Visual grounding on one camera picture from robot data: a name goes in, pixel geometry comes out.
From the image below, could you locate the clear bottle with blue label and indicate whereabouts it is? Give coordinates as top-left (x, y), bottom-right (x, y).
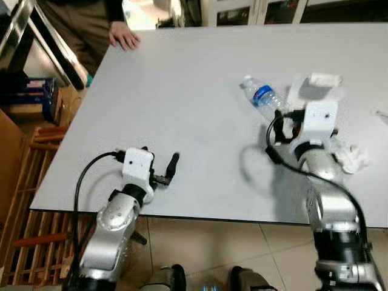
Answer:
top-left (241, 75), bottom-right (287, 117)

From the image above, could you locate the person's bare hand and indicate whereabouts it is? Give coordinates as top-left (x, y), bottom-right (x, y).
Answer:
top-left (109, 22), bottom-right (142, 52)

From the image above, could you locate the black table leg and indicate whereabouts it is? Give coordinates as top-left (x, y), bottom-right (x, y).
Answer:
top-left (129, 229), bottom-right (148, 246)

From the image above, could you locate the white folded tissue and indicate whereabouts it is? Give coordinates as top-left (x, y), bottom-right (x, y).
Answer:
top-left (309, 72), bottom-right (344, 87)

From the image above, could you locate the white crumpled tissue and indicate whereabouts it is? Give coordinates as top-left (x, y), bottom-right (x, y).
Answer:
top-left (333, 142), bottom-right (370, 175)

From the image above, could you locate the robot left leg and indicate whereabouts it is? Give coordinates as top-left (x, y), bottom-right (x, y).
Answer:
top-left (139, 264), bottom-right (187, 291)

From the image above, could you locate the robot leg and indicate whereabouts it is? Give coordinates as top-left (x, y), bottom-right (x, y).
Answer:
top-left (229, 266), bottom-right (279, 291)
top-left (139, 264), bottom-right (187, 291)

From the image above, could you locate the blue box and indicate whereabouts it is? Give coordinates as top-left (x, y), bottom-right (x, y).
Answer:
top-left (17, 77), bottom-right (59, 117)

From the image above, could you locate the robot right leg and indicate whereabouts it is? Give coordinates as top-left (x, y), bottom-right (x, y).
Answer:
top-left (229, 266), bottom-right (279, 291)

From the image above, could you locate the person in brown trousers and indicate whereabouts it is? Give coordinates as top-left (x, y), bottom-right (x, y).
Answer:
top-left (36, 0), bottom-right (125, 75)

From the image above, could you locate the wooden slatted rack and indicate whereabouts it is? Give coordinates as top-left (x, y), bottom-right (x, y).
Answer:
top-left (0, 124), bottom-right (82, 286)

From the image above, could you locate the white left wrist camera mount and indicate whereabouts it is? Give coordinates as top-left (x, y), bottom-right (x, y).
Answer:
top-left (121, 148), bottom-right (156, 187)

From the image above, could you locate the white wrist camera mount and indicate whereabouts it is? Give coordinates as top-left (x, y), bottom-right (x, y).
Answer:
top-left (301, 101), bottom-right (339, 144)
top-left (121, 148), bottom-right (156, 187)

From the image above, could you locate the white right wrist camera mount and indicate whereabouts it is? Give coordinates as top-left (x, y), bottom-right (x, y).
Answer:
top-left (301, 101), bottom-right (339, 144)

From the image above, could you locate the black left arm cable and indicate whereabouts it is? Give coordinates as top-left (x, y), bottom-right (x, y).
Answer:
top-left (72, 150), bottom-right (127, 291)

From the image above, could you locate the shiny metal frame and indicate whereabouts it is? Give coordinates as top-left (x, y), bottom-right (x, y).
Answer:
top-left (0, 0), bottom-right (89, 92)

